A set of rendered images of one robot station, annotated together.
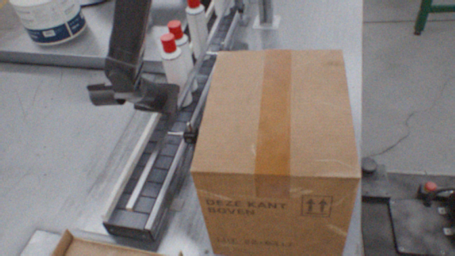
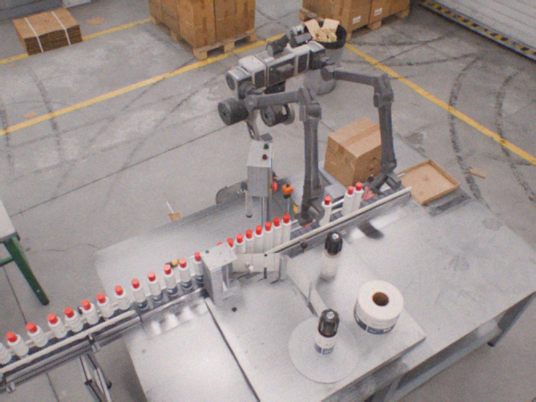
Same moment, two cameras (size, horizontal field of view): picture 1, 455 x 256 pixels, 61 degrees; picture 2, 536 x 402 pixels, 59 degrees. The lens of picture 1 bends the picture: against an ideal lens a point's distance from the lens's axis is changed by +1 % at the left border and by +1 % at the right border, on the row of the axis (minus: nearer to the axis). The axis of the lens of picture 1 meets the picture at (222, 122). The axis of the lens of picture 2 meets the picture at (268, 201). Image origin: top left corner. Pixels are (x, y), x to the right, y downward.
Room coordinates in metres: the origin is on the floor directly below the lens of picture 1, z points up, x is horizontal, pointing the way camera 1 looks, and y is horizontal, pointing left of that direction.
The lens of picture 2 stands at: (2.48, 0.84, 2.85)
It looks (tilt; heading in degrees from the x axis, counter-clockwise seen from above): 47 degrees down; 219
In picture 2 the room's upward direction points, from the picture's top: 1 degrees clockwise
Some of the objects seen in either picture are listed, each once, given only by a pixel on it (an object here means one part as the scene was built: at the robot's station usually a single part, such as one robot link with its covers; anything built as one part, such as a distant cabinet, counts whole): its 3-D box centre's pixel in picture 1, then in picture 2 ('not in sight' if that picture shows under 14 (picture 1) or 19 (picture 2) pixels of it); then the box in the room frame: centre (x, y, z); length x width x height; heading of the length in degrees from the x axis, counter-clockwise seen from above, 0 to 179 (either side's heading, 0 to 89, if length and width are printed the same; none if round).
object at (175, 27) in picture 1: (181, 58); (348, 201); (0.83, 0.08, 0.98); 0.05 x 0.05 x 0.20
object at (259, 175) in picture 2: not in sight; (260, 168); (1.27, -0.18, 1.38); 0.17 x 0.10 x 0.19; 34
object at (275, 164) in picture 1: (276, 153); (357, 153); (0.47, -0.09, 0.99); 0.30 x 0.24 x 0.27; 166
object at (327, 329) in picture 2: not in sight; (326, 332); (1.57, 0.44, 1.04); 0.09 x 0.09 x 0.29
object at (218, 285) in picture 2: not in sight; (219, 272); (1.63, -0.12, 1.01); 0.14 x 0.13 x 0.26; 159
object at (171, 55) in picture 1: (175, 71); (356, 197); (0.78, 0.10, 0.98); 0.05 x 0.05 x 0.20
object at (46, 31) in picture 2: not in sight; (48, 30); (0.02, -4.52, 0.11); 0.65 x 0.54 x 0.22; 162
